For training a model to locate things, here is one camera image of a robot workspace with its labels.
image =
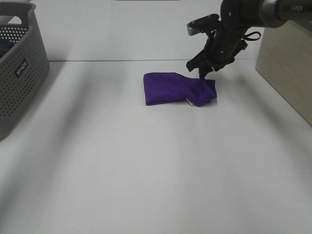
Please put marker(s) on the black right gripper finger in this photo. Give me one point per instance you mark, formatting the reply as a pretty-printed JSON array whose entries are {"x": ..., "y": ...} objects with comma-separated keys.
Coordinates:
[
  {"x": 191, "y": 66},
  {"x": 203, "y": 72}
]

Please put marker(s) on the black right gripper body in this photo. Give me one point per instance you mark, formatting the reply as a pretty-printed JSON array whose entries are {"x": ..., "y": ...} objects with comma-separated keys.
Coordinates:
[{"x": 220, "y": 48}]

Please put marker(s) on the purple microfibre towel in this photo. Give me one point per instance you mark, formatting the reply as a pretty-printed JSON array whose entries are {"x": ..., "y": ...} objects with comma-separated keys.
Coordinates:
[{"x": 162, "y": 88}]

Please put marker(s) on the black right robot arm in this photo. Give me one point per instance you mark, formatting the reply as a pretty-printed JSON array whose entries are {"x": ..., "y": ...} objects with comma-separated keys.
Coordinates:
[{"x": 262, "y": 13}]

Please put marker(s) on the dark towels inside basket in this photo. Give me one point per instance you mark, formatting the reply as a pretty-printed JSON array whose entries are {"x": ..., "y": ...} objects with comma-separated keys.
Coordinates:
[{"x": 5, "y": 46}]

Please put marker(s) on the beige box with grey rim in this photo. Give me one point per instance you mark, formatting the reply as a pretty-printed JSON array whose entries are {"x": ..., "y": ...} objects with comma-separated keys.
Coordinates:
[{"x": 285, "y": 62}]

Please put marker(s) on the grey perforated plastic basket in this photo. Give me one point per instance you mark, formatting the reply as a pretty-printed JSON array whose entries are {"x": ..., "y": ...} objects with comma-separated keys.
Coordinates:
[{"x": 24, "y": 68}]

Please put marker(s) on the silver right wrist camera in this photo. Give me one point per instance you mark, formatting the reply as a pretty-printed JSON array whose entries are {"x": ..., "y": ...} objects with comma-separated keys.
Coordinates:
[{"x": 205, "y": 25}]

